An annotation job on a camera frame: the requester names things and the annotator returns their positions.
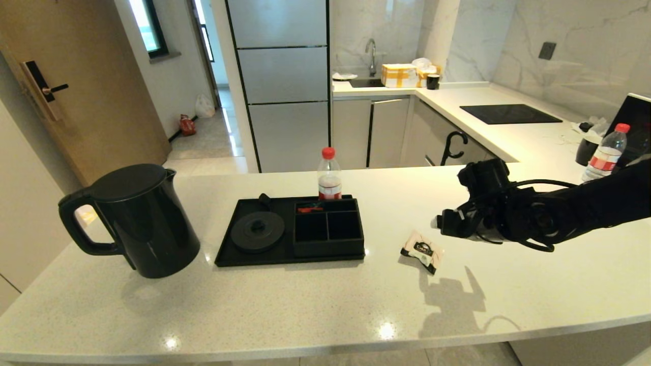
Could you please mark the black serving tray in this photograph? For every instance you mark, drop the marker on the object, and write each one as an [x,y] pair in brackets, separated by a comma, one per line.
[234,259]

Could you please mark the white tea bag packet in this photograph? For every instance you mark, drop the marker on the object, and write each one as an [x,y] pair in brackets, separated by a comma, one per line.
[423,250]

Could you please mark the plain white plastic bag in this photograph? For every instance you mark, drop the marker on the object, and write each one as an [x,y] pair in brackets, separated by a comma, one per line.
[205,108]

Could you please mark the grey refrigerator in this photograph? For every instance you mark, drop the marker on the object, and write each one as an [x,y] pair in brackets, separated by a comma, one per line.
[282,76]

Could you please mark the water bottle with full label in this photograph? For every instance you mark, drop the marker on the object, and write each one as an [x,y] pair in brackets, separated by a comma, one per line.
[329,175]

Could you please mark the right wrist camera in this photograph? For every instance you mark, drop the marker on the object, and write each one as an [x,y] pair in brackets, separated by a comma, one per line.
[483,175]

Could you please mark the kitchen sink basin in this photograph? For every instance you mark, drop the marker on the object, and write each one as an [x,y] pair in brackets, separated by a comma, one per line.
[366,83]

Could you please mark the black screen appliance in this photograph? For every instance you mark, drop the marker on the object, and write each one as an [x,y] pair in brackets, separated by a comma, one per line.
[635,122]

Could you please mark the dark framed window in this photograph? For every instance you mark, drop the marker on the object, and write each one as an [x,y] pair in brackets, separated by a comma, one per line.
[147,25]

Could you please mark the small black cup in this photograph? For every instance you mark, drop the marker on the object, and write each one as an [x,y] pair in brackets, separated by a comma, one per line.
[433,82]

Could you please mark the cardboard box with yellow tape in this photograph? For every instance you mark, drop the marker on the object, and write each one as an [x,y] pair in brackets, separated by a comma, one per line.
[399,76]

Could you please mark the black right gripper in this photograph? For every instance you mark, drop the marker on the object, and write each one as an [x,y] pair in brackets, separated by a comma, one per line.
[483,221]

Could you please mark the red sachet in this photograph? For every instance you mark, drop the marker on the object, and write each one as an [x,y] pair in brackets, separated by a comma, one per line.
[310,209]

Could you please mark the chrome sink faucet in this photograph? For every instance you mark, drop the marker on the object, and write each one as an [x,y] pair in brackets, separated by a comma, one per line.
[372,53]

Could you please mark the dark wall switch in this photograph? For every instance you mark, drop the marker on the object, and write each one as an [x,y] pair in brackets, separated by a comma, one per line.
[547,51]

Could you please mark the round black kettle base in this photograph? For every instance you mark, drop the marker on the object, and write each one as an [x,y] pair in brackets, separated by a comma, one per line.
[257,234]

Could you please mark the black compartment organizer box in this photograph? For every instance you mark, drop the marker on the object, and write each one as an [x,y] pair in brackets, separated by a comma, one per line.
[325,246]

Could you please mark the water bottle with slanted label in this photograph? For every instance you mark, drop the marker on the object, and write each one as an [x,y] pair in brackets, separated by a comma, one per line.
[605,152]

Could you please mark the black mug with white lid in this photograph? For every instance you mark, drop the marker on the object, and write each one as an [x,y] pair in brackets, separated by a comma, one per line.
[586,151]

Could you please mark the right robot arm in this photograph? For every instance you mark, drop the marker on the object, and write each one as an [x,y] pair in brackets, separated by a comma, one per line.
[585,208]

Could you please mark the grey kitchen base cabinets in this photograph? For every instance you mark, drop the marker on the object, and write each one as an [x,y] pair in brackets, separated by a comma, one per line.
[386,132]

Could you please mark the black electric kettle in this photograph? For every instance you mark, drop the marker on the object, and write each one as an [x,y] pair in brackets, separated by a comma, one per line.
[147,229]

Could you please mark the red bag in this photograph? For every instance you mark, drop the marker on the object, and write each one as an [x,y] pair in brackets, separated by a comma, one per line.
[187,126]

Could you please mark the black induction cooktop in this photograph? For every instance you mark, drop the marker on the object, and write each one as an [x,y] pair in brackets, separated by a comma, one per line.
[508,115]

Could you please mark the wooden door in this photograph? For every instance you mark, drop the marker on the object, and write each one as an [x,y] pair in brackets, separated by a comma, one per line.
[101,76]

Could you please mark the white plate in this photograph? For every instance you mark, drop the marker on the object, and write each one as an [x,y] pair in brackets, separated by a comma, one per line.
[344,77]

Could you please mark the white crumpled tissue bag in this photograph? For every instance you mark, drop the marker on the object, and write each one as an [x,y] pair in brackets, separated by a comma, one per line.
[421,63]

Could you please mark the black power plug adapter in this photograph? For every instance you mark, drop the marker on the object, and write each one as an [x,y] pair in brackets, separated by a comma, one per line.
[264,201]

